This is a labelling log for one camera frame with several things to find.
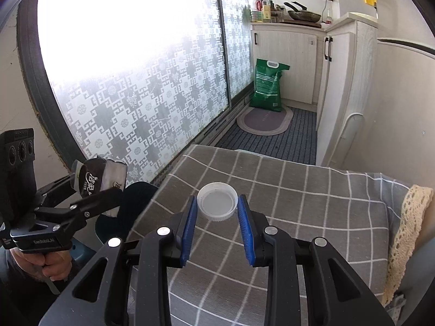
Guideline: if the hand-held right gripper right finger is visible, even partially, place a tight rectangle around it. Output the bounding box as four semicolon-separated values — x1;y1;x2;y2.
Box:
237;194;395;326

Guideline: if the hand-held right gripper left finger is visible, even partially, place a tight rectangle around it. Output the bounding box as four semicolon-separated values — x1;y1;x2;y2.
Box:
39;195;198;326

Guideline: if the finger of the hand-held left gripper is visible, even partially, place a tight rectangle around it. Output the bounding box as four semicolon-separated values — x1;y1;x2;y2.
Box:
34;188;123;231
36;173;82;208

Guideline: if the black tissue package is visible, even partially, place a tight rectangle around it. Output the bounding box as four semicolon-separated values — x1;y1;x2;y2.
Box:
70;156;128;218

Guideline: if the white plastic lid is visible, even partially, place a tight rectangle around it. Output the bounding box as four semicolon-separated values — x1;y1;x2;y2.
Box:
197;182;238;222

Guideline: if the dark blue trash bin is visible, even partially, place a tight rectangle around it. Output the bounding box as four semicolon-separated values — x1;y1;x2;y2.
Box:
70;181;160;272

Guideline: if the person's left forearm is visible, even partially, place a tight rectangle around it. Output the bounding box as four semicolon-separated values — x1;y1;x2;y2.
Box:
0;249;62;326

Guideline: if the person's left hand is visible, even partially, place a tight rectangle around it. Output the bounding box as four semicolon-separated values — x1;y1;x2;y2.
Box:
10;248;73;282

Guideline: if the grey checked tablecloth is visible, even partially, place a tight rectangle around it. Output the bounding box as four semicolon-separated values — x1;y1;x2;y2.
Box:
127;144;390;326

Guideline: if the dark striped floor rug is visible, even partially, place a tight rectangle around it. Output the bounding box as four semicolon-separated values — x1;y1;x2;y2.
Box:
216;105;318;165

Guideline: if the oval grey floor mat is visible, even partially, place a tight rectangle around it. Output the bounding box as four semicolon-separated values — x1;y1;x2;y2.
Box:
236;107;293;136

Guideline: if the wide patterned glass door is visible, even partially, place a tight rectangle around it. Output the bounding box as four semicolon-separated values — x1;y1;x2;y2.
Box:
37;0;230;180

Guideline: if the blue-grey checked cloth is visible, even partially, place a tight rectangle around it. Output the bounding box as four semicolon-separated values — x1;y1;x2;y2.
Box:
347;171;413;245

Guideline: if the green rice bag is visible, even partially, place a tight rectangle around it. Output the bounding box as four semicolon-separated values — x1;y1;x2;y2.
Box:
250;58;291;112

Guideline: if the cream lace cloth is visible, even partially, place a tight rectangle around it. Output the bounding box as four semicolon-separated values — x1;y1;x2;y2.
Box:
381;184;435;306

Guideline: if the low white wooden cabinet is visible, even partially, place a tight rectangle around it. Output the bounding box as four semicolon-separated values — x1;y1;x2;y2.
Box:
251;20;328;104

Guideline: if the tall white wooden cabinet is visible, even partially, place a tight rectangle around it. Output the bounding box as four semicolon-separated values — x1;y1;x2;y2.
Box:
316;12;379;167

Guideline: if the narrow patterned glass door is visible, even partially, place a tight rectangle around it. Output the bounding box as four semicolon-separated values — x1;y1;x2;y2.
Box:
217;0;255;109

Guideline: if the black frying pan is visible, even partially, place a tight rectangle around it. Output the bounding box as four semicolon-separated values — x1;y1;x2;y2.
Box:
284;2;322;23

